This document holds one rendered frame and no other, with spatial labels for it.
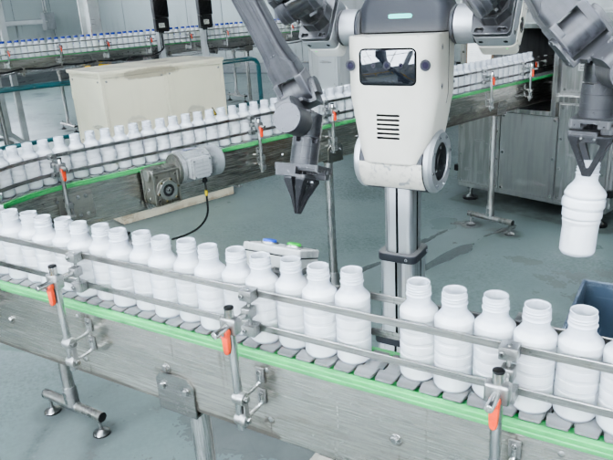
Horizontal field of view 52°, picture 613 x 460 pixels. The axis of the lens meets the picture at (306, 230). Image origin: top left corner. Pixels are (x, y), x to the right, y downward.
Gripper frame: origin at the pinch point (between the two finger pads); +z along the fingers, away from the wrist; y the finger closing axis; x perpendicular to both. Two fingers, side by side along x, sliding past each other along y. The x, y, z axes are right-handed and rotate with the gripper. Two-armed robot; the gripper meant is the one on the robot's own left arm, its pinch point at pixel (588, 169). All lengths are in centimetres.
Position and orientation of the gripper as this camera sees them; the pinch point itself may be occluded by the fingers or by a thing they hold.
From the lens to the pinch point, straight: 119.8
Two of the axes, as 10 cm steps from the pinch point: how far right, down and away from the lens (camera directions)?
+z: 0.2, 9.4, 3.3
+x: -8.3, -1.7, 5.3
